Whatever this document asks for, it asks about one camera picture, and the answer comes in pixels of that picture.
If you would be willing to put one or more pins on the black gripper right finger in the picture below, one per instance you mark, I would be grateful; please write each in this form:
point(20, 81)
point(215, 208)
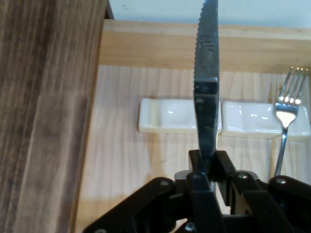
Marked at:
point(267, 206)

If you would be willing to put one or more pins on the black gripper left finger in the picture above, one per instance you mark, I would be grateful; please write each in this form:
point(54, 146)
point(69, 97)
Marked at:
point(158, 206)

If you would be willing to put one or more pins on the silver table knife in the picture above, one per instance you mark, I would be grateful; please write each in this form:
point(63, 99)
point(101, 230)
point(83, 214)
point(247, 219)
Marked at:
point(206, 60)

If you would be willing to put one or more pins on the white ceramic cutlery rest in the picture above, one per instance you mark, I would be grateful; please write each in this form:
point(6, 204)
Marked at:
point(250, 121)
point(170, 116)

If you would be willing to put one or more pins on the silver fork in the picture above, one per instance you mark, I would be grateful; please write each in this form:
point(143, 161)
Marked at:
point(286, 114)

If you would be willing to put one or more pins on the light wooden drawer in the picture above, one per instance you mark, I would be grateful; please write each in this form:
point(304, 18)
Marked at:
point(145, 48)

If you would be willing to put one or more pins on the dark wooden cabinet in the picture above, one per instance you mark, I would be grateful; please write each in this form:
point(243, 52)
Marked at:
point(36, 97)

